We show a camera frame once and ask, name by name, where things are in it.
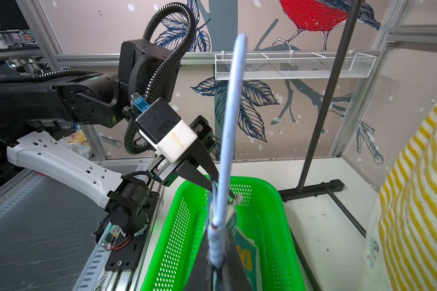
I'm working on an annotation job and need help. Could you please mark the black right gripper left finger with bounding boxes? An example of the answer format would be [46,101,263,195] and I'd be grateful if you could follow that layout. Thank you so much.
[193,230,216,291]

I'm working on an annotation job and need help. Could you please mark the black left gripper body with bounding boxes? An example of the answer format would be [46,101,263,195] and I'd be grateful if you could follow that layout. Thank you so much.
[147,115,216,187]

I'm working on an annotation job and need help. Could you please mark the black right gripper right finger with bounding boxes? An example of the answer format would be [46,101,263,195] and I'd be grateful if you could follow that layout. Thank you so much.
[220,230,252,291]

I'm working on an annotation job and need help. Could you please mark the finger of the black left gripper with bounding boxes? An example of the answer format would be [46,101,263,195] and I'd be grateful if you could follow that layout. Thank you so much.
[175,169,212,192]
[182,138,219,182]

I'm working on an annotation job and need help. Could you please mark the teal patterned towel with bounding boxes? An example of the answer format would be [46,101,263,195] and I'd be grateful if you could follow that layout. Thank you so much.
[205,188,259,291]

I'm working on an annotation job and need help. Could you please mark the light blue wire hanger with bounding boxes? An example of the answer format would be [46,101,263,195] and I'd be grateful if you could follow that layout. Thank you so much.
[208,33,248,270]

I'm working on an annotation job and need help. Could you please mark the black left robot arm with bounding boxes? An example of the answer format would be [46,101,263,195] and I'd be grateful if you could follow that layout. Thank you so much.
[0,1,219,238]

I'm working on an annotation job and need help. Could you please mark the green plastic basket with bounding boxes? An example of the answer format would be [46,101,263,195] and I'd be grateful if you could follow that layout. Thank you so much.
[141,177,305,291]

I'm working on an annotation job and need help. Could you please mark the black clothes rack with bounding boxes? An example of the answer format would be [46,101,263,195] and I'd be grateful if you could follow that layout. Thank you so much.
[278,0,369,291]

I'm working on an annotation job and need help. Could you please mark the yellow striped towel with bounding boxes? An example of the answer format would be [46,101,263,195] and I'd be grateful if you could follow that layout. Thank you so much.
[358,101,437,291]

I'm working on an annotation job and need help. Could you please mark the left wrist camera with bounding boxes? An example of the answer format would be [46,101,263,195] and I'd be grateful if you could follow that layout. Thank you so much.
[134,97,198,163]

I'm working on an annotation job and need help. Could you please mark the white wire mesh shelf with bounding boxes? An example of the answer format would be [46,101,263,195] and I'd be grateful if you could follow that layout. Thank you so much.
[214,50,378,81]

